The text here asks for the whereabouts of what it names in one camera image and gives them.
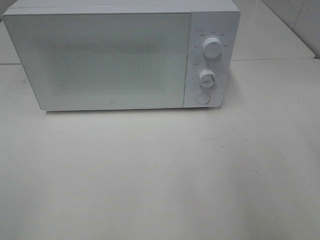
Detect white dial knob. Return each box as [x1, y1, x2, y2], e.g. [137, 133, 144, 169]
[202, 36, 222, 59]
[199, 69, 216, 88]

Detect white microwave door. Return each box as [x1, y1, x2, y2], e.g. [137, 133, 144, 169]
[4, 13, 191, 111]

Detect round door release button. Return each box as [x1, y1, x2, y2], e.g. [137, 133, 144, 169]
[195, 92, 211, 105]

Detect white microwave oven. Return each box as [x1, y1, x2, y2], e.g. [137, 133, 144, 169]
[2, 0, 241, 111]

